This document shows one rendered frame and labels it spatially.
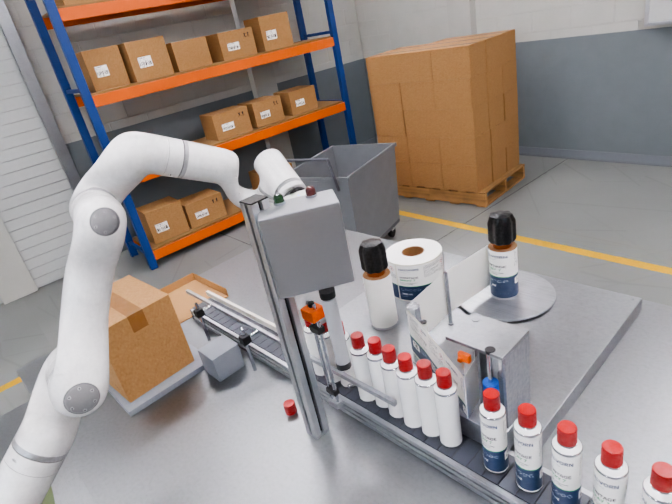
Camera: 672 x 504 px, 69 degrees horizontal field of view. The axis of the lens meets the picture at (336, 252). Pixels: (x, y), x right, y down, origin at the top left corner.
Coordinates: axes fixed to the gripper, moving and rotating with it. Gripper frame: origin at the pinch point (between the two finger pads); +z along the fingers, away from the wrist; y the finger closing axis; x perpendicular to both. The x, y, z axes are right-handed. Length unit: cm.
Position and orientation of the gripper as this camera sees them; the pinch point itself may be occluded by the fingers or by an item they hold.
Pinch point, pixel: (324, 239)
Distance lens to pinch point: 119.1
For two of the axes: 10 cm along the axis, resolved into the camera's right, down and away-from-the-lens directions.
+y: 8.6, -3.6, 3.7
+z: 5.1, 7.0, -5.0
